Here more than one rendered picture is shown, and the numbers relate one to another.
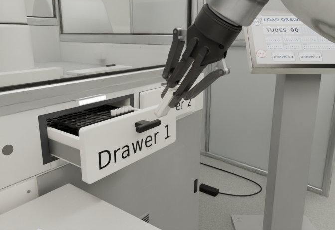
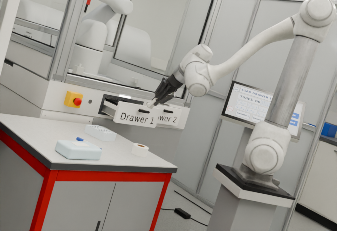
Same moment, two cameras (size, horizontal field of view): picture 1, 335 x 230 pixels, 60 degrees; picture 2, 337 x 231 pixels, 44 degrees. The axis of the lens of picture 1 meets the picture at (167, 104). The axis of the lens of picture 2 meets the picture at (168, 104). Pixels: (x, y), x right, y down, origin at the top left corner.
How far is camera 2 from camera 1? 1.55 m
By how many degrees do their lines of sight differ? 11
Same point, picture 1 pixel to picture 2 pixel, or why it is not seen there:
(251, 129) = not seen: hidden behind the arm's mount
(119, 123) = (133, 105)
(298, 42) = (256, 108)
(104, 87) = (131, 92)
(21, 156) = (93, 106)
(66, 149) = (110, 109)
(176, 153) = (157, 147)
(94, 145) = (122, 108)
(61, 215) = not seen: hidden behind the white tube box
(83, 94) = (122, 92)
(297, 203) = not seen: hidden behind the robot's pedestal
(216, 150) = (205, 194)
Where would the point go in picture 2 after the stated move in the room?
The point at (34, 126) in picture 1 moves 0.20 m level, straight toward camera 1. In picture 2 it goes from (101, 96) to (106, 103)
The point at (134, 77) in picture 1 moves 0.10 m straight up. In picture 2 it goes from (147, 93) to (152, 77)
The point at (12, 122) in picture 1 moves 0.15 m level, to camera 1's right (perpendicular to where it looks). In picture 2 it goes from (95, 92) to (122, 100)
